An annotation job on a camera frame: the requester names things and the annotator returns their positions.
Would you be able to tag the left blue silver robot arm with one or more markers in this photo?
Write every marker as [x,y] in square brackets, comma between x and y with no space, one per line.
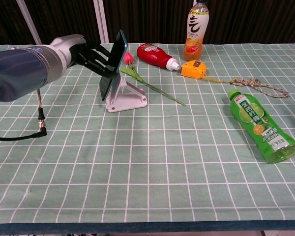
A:
[19,71]

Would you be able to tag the white frame post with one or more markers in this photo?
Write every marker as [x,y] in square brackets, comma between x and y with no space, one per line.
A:
[101,20]
[29,22]

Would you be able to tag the red ketchup squeeze bottle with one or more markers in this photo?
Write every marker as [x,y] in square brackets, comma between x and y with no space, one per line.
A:
[154,54]

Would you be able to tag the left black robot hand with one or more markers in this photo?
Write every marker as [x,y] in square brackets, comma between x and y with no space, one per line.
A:
[91,59]

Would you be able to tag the black smartphone with blue edge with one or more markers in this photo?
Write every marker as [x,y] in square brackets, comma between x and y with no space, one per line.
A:
[115,64]

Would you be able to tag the green lime drink bottle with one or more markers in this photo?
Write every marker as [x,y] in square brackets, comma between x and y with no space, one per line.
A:
[260,123]

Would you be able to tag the green checkered tablecloth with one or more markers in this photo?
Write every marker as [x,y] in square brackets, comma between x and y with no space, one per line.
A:
[147,157]

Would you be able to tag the orange tape measure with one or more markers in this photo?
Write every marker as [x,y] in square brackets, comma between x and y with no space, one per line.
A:
[192,70]

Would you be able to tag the white folding phone stand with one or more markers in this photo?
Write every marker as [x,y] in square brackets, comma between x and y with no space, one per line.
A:
[130,99]

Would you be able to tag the artificial red tulip flower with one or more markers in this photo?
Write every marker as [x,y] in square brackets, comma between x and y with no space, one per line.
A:
[140,78]

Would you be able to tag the orange juice drink bottle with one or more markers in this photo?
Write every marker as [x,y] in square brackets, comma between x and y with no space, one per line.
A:
[194,34]

